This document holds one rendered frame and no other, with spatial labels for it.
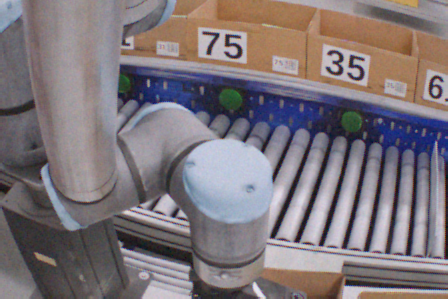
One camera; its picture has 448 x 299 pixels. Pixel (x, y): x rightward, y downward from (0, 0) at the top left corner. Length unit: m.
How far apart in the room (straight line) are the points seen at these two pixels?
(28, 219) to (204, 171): 0.43
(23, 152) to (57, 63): 0.42
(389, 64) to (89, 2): 1.33
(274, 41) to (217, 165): 1.08
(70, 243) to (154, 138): 0.31
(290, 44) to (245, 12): 0.37
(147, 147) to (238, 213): 0.14
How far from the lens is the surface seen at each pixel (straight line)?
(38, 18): 0.32
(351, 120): 1.57
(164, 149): 0.61
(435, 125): 1.59
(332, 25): 1.84
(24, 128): 0.74
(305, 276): 1.05
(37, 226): 0.86
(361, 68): 1.57
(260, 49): 1.62
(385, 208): 1.37
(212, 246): 0.57
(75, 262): 0.88
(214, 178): 0.53
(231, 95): 1.63
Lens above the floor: 1.62
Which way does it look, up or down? 33 degrees down
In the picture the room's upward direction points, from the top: 1 degrees counter-clockwise
